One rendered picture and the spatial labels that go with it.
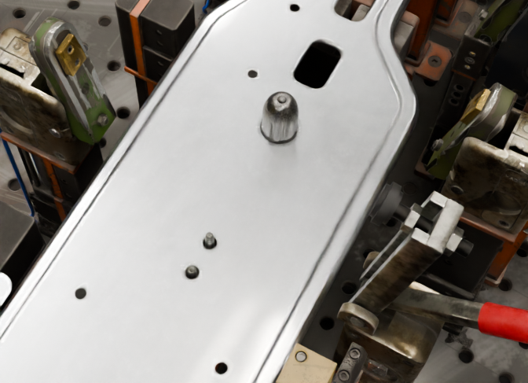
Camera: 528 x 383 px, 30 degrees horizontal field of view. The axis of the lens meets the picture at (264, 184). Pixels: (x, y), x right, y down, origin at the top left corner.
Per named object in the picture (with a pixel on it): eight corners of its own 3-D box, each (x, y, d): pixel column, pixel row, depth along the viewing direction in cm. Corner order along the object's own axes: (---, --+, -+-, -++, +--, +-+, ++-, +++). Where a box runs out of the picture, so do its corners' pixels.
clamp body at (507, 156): (406, 242, 116) (479, 66, 82) (497, 285, 114) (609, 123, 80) (374, 307, 112) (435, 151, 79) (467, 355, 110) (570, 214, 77)
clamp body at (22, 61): (62, 174, 118) (3, -5, 87) (148, 218, 116) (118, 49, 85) (20, 236, 114) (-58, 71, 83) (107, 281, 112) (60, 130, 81)
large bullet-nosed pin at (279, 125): (271, 116, 90) (273, 75, 84) (302, 130, 89) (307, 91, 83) (254, 141, 88) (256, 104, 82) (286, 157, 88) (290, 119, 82)
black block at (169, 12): (147, 107, 123) (126, -48, 97) (222, 143, 121) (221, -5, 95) (113, 156, 119) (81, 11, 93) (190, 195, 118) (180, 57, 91)
